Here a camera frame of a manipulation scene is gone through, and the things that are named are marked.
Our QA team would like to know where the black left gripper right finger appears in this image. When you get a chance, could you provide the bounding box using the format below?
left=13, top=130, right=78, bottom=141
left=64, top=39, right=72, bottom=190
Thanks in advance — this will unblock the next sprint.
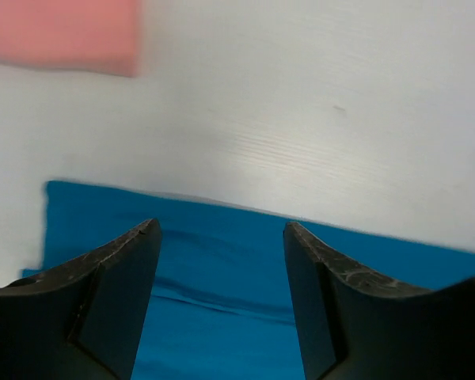
left=283, top=222, right=475, bottom=379

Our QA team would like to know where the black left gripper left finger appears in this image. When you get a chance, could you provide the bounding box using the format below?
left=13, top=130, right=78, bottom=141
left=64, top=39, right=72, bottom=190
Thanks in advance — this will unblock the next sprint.
left=0, top=219, right=162, bottom=379

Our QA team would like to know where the blue t shirt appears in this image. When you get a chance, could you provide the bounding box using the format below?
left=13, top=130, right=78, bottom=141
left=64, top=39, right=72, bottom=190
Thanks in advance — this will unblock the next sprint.
left=41, top=180, right=475, bottom=379

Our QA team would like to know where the folded salmon t shirt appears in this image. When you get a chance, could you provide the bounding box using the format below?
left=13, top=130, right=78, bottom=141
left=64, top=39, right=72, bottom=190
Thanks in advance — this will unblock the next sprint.
left=0, top=0, right=141, bottom=77

